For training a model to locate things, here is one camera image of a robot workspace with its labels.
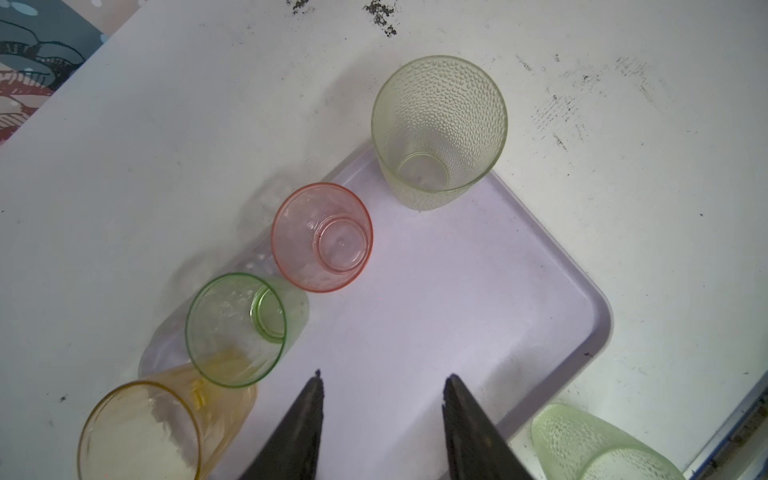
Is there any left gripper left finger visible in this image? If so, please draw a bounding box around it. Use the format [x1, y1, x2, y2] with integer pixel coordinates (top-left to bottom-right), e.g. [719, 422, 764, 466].
[240, 370, 324, 480]

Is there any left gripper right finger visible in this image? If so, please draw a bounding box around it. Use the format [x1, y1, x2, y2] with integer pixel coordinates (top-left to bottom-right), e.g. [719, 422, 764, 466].
[442, 374, 532, 480]

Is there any light green textured glass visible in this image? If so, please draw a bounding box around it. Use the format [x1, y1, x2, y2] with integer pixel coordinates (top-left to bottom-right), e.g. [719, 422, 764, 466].
[531, 403, 683, 479]

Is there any yellow clear glass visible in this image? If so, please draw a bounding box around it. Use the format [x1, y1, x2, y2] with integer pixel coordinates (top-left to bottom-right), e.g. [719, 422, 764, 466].
[77, 363, 257, 479]

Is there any green clear glass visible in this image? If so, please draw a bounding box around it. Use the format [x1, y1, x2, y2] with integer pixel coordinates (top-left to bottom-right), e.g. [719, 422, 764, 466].
[185, 272, 309, 388]

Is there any pink clear glass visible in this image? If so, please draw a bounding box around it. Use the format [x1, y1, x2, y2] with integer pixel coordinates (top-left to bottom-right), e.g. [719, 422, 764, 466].
[270, 182, 374, 293]

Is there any pale green frosted glass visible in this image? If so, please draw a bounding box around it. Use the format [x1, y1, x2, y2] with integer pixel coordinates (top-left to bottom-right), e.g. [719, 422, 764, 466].
[371, 55, 508, 211]

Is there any lilac plastic tray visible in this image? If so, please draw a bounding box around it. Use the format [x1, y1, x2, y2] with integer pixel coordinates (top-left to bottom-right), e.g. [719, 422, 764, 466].
[137, 143, 614, 480]

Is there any aluminium rail frame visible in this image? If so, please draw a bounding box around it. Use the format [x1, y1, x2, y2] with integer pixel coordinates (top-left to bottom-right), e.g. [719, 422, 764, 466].
[683, 373, 767, 479]

